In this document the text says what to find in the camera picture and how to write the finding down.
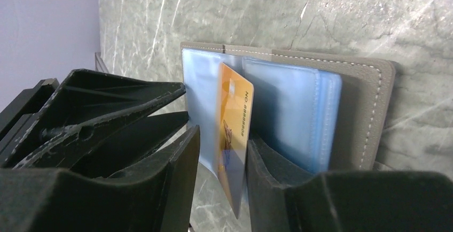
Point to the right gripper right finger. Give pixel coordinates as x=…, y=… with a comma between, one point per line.
x=284, y=197

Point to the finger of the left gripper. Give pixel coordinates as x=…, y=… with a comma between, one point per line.
x=131, y=144
x=55, y=124

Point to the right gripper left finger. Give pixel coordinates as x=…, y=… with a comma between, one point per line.
x=154, y=194

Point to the grey card holder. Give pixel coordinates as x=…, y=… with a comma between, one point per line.
x=319, y=111

